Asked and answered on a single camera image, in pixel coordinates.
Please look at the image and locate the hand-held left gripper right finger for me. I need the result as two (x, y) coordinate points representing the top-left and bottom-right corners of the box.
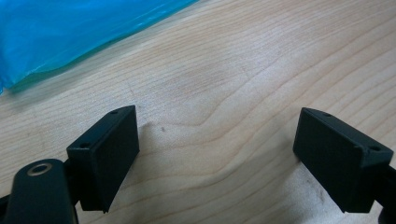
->
(292, 106), (394, 214)

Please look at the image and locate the blue plastic bag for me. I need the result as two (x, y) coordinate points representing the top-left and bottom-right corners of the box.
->
(0, 0), (200, 96)

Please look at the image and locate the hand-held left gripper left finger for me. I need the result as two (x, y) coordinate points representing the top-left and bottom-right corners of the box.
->
(65, 105), (140, 214)

